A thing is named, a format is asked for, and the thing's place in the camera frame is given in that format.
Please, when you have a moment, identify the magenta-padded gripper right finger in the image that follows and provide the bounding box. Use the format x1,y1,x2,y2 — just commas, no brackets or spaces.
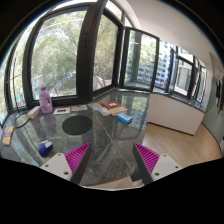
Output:
133,143,182,185

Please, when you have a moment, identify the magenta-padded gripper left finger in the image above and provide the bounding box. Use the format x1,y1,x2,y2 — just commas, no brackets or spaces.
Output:
41,142,92,185

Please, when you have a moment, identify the blue computer mouse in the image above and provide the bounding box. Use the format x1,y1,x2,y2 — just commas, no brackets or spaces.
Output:
38,140,53,157

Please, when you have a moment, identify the round black mouse pad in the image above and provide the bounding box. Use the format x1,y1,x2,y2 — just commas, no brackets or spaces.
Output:
62,115,92,135

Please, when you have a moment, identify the white framed card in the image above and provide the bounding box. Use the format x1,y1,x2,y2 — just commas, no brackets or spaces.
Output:
53,107,71,115

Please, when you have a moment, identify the blue white box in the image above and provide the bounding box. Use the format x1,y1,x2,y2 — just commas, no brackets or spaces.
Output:
117,112,133,124

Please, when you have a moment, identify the light blue book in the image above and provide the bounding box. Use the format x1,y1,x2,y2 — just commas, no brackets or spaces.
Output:
94,106,111,116

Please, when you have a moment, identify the small beige box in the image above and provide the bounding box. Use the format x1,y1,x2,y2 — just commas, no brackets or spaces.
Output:
27,106,41,119

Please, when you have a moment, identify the tan wooden box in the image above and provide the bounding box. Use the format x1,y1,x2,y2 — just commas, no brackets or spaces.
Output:
110,106,128,116

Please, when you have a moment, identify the yellow purple box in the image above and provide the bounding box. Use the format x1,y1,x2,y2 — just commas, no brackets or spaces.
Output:
3,126,15,146

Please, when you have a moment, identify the red book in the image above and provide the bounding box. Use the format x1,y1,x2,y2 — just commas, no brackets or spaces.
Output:
102,101,120,110

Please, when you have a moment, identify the purple plastic bottle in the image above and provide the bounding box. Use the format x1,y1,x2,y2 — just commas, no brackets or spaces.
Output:
39,83,53,114

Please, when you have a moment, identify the black cable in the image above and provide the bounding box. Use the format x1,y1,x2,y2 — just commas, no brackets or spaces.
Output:
12,111,32,129

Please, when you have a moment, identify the open black window frame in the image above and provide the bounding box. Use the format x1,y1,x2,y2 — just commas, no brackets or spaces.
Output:
119,27,159,92

